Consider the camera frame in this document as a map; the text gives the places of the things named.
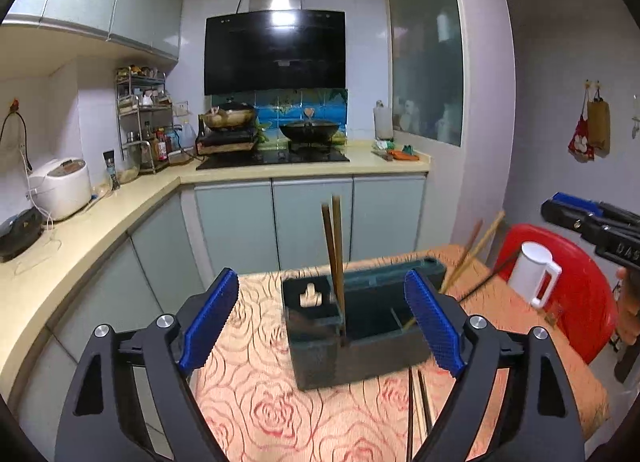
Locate white power cable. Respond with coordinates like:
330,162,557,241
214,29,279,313
15,182,63,275

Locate clear plastic bottle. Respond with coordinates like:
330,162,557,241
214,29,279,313
374,100,395,140

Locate brown hanging bag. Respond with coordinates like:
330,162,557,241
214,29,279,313
586,87,612,158

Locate black wok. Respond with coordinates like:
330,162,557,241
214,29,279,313
279,117,341,145

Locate white electric kettle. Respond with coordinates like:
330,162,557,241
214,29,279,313
507,241,563,309

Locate black countertop appliance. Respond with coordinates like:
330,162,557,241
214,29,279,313
0,207,43,263

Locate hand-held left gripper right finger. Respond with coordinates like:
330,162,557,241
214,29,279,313
404,269,587,462

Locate black induction cooker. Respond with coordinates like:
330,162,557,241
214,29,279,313
195,127,261,155

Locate red plastic chair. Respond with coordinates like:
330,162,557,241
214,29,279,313
492,223,618,365

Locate dark green utensil holder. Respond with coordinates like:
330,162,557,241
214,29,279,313
281,256,448,391

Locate metal spice rack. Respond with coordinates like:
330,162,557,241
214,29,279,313
116,65,176,175

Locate white rice cooker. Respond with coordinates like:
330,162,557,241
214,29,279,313
27,157,93,222

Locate black power cable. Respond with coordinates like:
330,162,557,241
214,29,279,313
0,110,33,173

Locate brown wooden chopstick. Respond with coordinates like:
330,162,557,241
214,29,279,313
331,195,347,325
440,219,484,294

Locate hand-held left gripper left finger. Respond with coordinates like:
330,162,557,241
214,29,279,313
54,267,241,462

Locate beige kitchen countertop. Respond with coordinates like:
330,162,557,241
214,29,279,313
0,139,431,393

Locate black range hood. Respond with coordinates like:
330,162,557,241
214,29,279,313
204,0,347,96

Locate frosted glass window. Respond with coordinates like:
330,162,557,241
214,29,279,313
387,0,466,148

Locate blue picture backsplash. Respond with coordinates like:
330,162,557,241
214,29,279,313
209,88,349,143

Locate black gas cooktop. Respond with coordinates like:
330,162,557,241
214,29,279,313
196,147,351,171

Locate black pepper grinder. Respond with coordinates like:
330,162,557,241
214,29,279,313
102,149,122,191

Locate light wooden chopstick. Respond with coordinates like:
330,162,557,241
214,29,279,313
321,201,349,347
400,211,507,333

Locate metal pot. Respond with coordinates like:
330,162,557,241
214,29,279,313
200,101,258,132

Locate orange and green cloths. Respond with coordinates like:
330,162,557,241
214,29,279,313
372,139,421,161

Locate person's right hand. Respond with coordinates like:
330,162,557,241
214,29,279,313
614,267,640,348

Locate rose-printed tablecloth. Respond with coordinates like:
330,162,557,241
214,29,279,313
187,243,611,462

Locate dark brown chopstick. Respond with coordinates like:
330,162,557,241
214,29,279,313
417,369,434,435
405,367,416,462
459,249,522,302

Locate clear oil jug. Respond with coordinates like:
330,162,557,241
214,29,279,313
172,122,198,153

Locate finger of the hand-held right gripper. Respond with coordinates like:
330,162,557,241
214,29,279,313
552,191,640,223
540,199,608,244

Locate grey lower cabinets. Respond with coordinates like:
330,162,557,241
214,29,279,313
15,175,428,443

